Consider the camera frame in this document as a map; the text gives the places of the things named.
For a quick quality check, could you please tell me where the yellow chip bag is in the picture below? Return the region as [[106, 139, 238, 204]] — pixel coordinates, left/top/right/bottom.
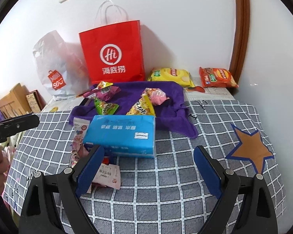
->
[[147, 68, 195, 88]]

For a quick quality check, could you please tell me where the brown wooden door frame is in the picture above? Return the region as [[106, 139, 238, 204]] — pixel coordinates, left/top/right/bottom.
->
[[228, 0, 251, 94]]

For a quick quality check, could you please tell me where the pale pink peach snack packet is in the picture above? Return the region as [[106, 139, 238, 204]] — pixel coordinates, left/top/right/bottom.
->
[[91, 163, 121, 189]]

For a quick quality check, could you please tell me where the brown patterned box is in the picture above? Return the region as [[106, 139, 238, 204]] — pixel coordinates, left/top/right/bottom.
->
[[26, 91, 47, 114]]

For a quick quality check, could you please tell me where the white plastic shopping bag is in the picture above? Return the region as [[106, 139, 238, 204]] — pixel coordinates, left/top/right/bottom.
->
[[32, 30, 91, 100]]

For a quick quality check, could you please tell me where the pink cartoon snack packet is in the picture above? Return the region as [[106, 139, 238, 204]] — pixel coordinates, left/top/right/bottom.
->
[[141, 88, 170, 106]]

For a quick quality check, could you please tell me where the red paper bag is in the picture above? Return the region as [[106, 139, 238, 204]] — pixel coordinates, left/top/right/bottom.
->
[[79, 0, 146, 85]]

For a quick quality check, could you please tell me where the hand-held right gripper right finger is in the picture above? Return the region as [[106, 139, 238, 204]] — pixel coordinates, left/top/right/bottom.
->
[[193, 145, 285, 234]]

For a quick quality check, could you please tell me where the blue tissue pack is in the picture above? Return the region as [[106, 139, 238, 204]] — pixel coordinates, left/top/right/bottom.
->
[[83, 115, 156, 158]]

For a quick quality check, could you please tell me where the yellow triangular snack packet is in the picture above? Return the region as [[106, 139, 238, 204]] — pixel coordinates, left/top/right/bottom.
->
[[126, 95, 156, 117]]

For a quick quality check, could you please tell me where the pink and yellow snack packet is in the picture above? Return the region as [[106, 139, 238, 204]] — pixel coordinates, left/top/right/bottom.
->
[[83, 81, 120, 101]]

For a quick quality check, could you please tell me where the green snack packet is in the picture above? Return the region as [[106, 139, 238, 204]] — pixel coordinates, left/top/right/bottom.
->
[[94, 97, 120, 115]]

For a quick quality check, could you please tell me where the wooden headboard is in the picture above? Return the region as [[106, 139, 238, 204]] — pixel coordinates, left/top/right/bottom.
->
[[0, 83, 27, 117]]

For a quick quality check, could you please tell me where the purple towel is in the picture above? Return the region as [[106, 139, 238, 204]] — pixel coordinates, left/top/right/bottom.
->
[[69, 80, 199, 139]]

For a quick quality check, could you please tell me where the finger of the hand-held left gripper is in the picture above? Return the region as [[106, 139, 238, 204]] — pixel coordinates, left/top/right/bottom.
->
[[0, 113, 39, 136]]

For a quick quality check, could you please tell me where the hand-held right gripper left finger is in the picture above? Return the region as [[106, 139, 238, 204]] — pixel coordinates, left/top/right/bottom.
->
[[19, 145, 105, 234]]

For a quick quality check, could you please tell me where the person's left hand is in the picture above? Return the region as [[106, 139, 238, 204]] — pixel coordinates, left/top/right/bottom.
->
[[0, 147, 10, 195]]

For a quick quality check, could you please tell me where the grey checkered cloth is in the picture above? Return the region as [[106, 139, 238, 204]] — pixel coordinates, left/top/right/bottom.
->
[[4, 100, 285, 234]]

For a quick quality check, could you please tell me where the brown white snack stick packet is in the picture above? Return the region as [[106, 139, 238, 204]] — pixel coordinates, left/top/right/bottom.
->
[[71, 117, 91, 164]]

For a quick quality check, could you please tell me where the red chip bag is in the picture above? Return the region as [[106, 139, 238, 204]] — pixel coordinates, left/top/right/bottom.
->
[[199, 66, 239, 89]]

